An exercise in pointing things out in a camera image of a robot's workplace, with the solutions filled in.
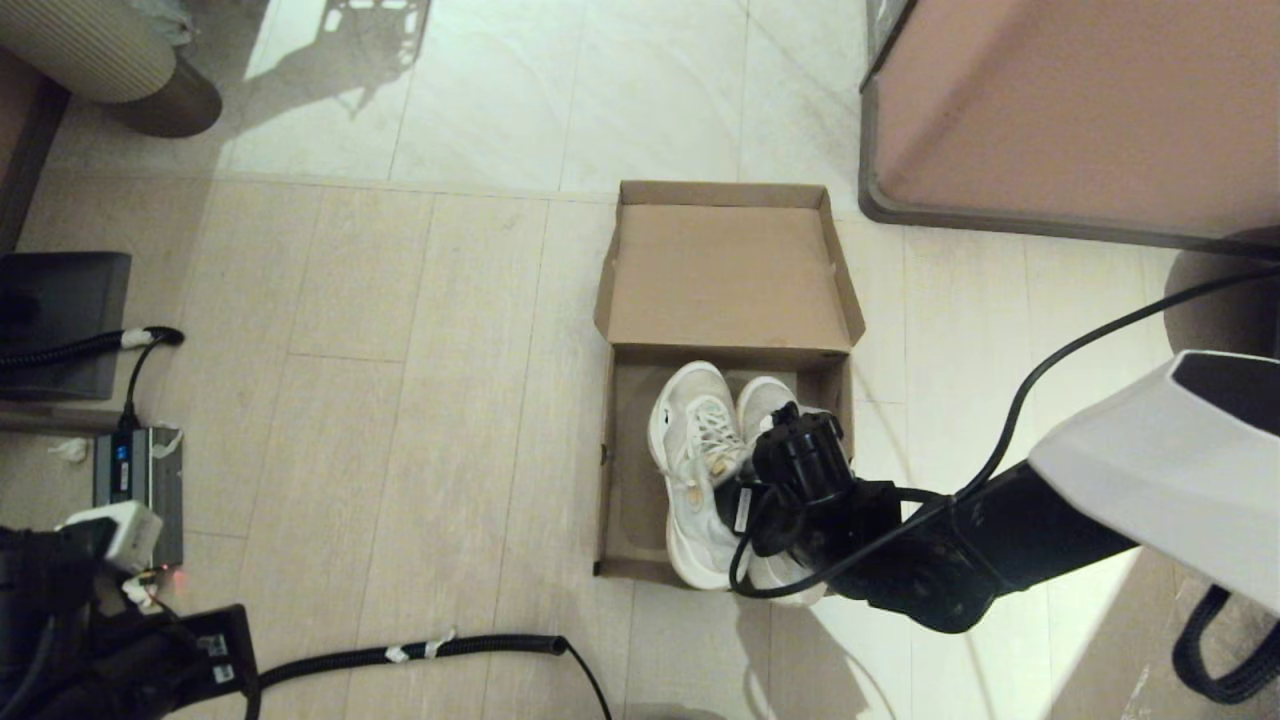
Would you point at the dark grey square block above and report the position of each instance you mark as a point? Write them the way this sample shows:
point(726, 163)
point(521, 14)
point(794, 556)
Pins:
point(60, 290)

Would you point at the grey crumpled cloth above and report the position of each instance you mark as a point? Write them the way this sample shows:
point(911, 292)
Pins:
point(165, 18)

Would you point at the short black corrugated conduit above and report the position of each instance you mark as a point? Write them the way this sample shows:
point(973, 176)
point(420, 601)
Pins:
point(70, 350)

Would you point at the white mesh sneaker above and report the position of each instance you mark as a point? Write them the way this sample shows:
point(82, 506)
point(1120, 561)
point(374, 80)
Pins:
point(765, 400)
point(690, 450)

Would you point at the brown cardboard shoe box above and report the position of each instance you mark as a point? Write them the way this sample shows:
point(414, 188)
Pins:
point(720, 270)

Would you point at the white paper scrap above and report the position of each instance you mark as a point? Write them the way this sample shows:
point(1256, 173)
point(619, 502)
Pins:
point(70, 450)

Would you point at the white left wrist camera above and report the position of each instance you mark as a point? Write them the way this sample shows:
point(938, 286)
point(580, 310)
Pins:
point(115, 535)

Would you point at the grey power supply box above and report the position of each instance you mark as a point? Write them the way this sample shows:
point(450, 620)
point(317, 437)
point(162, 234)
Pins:
point(140, 480)

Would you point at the ribbed beige round stool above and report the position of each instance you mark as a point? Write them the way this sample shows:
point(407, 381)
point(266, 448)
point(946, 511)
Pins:
point(90, 50)

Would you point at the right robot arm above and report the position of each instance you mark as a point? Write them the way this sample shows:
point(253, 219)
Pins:
point(1150, 470)

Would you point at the long black corrugated conduit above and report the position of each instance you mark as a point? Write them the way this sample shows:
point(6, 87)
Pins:
point(400, 655)

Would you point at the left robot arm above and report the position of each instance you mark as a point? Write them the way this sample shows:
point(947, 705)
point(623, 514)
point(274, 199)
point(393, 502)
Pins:
point(60, 640)

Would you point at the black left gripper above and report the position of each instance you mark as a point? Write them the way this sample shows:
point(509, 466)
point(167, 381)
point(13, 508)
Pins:
point(220, 650)

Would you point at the pink cabinet with grey base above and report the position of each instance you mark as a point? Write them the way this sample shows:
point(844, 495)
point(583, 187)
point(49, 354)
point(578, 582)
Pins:
point(1080, 110)

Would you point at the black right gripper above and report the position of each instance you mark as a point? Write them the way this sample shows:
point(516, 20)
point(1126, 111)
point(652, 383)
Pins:
point(800, 460)

